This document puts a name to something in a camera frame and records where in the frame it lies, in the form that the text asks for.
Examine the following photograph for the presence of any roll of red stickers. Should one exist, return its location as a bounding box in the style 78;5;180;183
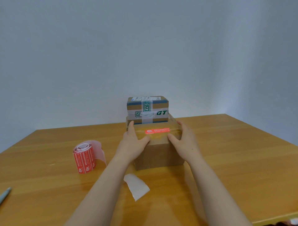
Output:
73;140;107;174

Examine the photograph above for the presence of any person's left forearm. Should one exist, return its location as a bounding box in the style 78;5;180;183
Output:
65;157;134;226

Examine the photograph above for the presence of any person's right forearm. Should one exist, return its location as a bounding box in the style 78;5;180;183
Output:
190;158;253;226

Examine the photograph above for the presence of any white backing paper piece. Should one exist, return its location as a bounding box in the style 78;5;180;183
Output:
123;173;151;202

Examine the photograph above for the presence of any box with green GT tape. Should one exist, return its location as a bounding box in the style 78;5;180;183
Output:
126;96;169;125

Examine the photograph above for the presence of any person's right hand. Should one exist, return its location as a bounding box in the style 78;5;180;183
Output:
167;120;202;165

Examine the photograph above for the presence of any person's left hand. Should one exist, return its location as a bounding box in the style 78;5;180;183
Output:
114;120;151;165

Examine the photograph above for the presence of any wide cardboard box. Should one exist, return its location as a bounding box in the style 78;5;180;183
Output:
125;113;176;132

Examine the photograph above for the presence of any single red label paper sticker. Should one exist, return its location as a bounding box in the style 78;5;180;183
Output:
144;127;170;135

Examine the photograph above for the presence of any cardboard box with torn tape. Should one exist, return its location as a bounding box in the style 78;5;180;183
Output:
132;123;186;171

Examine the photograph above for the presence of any light blue pen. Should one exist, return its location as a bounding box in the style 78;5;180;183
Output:
0;187;12;206

